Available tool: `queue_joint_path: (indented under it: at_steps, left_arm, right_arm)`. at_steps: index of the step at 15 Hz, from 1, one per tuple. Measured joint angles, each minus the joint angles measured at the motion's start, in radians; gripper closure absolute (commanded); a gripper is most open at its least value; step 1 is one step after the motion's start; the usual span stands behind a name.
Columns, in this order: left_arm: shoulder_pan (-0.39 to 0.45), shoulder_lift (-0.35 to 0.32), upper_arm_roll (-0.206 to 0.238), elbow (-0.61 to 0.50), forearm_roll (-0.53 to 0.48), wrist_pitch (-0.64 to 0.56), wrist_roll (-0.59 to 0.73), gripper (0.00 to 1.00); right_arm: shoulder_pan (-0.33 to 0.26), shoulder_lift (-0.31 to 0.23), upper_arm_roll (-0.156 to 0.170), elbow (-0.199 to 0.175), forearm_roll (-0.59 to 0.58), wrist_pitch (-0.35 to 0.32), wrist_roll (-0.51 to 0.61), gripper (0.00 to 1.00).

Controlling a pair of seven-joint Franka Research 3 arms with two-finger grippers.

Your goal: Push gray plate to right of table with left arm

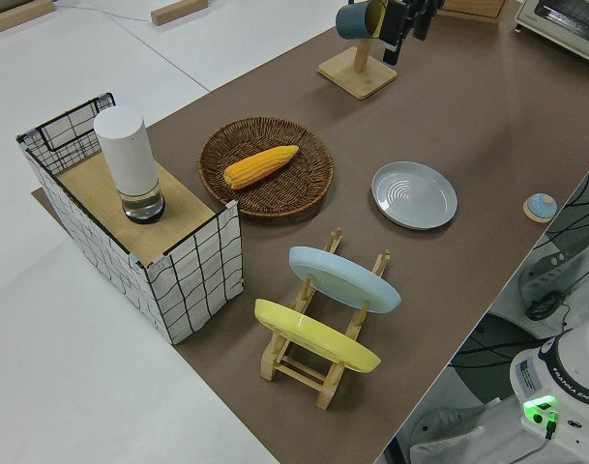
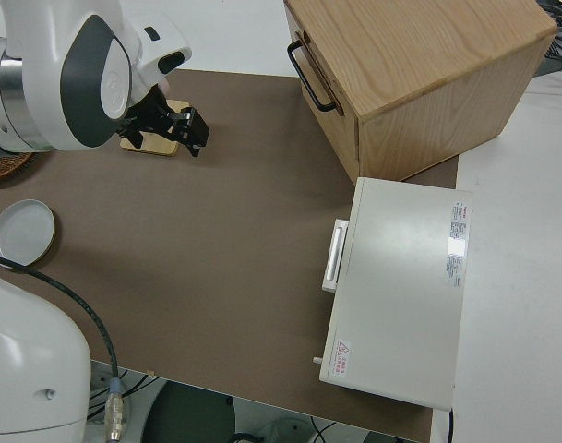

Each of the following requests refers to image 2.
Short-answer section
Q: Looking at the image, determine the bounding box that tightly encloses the white oven door handle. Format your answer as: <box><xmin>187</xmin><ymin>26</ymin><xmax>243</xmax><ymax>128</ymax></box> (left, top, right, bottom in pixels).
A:
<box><xmin>320</xmin><ymin>218</ymin><xmax>351</xmax><ymax>293</ymax></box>

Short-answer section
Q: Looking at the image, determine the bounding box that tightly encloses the brown wicker basket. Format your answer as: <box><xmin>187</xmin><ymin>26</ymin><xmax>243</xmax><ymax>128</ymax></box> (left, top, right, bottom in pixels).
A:
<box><xmin>0</xmin><ymin>150</ymin><xmax>35</xmax><ymax>182</ymax></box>

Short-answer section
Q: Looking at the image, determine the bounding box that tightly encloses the wooden mug tree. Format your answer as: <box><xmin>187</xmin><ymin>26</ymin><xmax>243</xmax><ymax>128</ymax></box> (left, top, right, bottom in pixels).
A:
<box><xmin>119</xmin><ymin>99</ymin><xmax>190</xmax><ymax>158</ymax></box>

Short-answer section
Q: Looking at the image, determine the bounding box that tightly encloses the black round floor base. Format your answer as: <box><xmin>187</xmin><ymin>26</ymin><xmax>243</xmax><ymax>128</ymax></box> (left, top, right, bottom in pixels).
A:
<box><xmin>141</xmin><ymin>380</ymin><xmax>236</xmax><ymax>443</ymax></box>

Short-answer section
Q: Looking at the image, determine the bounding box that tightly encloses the white toaster oven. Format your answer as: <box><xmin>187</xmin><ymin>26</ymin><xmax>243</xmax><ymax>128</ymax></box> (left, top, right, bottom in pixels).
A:
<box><xmin>317</xmin><ymin>176</ymin><xmax>474</xmax><ymax>412</ymax></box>

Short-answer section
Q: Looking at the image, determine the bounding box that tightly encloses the brown table mat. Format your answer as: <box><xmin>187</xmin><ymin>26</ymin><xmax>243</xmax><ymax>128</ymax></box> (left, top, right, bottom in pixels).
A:
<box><xmin>0</xmin><ymin>68</ymin><xmax>460</xmax><ymax>443</ymax></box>

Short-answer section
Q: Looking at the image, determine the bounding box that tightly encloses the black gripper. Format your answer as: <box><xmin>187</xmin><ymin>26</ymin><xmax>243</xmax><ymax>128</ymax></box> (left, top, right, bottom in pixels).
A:
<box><xmin>117</xmin><ymin>90</ymin><xmax>211</xmax><ymax>159</ymax></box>

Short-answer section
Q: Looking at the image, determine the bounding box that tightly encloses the gray round plate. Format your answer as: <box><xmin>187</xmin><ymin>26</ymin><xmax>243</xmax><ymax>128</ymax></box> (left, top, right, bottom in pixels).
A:
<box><xmin>0</xmin><ymin>198</ymin><xmax>57</xmax><ymax>268</ymax></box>

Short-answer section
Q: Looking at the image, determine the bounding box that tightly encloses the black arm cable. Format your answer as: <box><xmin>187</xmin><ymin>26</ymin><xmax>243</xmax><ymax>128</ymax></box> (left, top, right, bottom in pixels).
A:
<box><xmin>0</xmin><ymin>251</ymin><xmax>126</xmax><ymax>442</ymax></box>

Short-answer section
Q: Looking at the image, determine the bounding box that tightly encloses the black cabinet handle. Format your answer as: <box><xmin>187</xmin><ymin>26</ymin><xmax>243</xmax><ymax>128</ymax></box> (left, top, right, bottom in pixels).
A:
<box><xmin>287</xmin><ymin>40</ymin><xmax>338</xmax><ymax>114</ymax></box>

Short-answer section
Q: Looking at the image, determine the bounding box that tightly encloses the wooden drawer cabinet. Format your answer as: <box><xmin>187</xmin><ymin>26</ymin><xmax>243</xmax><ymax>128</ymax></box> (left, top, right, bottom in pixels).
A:
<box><xmin>282</xmin><ymin>0</ymin><xmax>559</xmax><ymax>182</ymax></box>

